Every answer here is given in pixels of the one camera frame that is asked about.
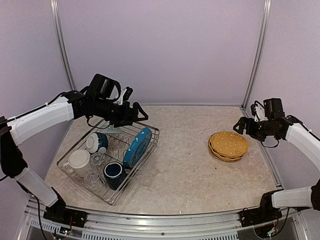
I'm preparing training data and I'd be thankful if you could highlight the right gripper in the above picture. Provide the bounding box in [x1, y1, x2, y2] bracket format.
[234, 116, 278, 142]

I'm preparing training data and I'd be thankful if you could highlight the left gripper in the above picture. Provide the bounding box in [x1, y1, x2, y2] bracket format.
[93, 97, 149, 128]

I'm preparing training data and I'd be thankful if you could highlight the yellow dotted plate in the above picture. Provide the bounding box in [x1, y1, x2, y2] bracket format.
[208, 131, 249, 159]
[208, 140, 244, 162]

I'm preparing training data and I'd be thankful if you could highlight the blue dotted plate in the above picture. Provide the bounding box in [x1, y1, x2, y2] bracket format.
[122, 127, 152, 169]

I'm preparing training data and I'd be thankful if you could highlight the cream bird plate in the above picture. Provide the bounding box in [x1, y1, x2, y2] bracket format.
[209, 149, 243, 163]

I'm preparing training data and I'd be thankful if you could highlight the dark blue mug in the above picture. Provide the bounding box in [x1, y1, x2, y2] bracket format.
[103, 161, 127, 190]

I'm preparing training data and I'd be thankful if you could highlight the clear glass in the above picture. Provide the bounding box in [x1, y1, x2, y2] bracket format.
[84, 170, 100, 188]
[90, 152, 106, 173]

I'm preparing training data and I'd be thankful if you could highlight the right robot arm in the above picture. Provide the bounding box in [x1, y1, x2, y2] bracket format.
[233, 98, 320, 227]

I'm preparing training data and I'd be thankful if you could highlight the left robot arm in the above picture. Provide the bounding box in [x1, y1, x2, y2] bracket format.
[0, 73, 149, 223]

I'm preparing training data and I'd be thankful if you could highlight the light striped bowl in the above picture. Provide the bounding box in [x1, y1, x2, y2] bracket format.
[100, 125, 122, 134]

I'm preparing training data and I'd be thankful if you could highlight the dark teal striped bowl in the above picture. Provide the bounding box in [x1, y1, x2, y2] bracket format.
[85, 132, 109, 154]

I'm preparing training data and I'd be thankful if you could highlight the white cup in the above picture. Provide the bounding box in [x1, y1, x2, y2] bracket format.
[62, 149, 91, 178]

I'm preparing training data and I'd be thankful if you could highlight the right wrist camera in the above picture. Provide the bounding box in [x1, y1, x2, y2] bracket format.
[250, 100, 267, 122]

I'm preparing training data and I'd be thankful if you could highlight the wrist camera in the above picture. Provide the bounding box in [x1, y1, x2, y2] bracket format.
[250, 100, 267, 122]
[114, 86, 133, 105]

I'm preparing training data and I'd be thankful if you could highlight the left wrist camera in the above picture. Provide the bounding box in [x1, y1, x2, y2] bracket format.
[114, 86, 133, 105]

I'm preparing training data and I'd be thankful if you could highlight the wire dish rack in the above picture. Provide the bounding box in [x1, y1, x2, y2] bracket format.
[57, 120, 160, 206]

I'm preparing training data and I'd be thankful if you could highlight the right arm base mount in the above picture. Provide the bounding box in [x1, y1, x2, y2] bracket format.
[238, 207, 283, 227]

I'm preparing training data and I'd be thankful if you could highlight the right aluminium post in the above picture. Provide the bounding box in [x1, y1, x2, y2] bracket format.
[241, 0, 272, 110]

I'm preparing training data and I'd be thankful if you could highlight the aluminium post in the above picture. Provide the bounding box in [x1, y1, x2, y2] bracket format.
[50, 0, 77, 90]
[241, 0, 272, 110]

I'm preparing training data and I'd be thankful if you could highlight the aluminium front rail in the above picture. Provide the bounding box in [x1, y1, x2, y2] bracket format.
[15, 198, 267, 240]

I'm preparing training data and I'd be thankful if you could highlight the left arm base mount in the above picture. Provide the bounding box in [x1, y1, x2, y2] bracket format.
[43, 208, 88, 228]

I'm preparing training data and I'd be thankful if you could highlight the left aluminium post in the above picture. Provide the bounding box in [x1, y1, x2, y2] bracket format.
[50, 0, 77, 90]

